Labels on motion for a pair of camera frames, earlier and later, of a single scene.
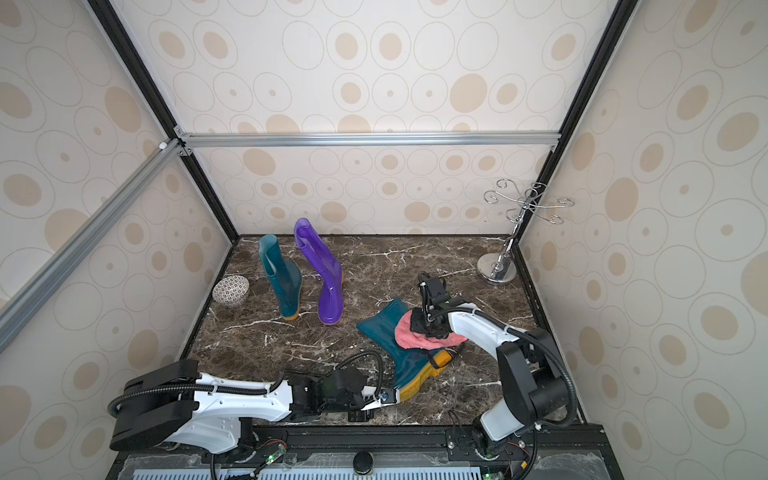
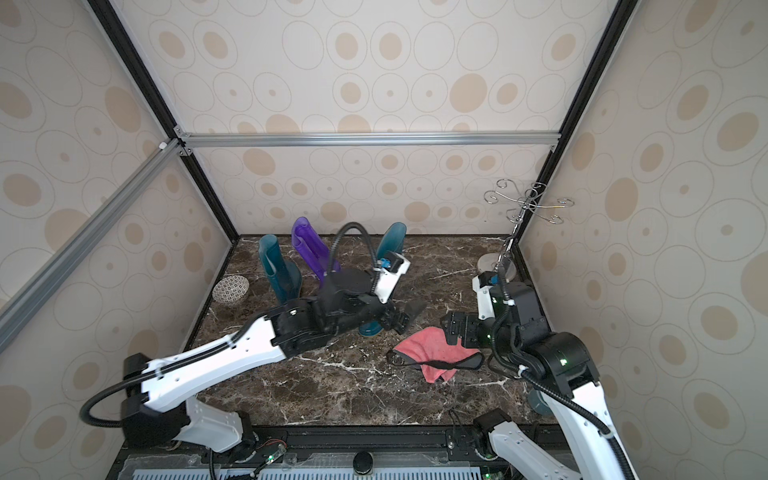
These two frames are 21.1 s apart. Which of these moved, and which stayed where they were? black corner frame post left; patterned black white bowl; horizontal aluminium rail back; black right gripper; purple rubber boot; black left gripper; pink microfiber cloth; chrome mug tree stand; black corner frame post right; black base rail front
Moved: black right gripper; pink microfiber cloth; black left gripper
Stayed: black corner frame post right; horizontal aluminium rail back; purple rubber boot; black base rail front; chrome mug tree stand; black corner frame post left; patterned black white bowl
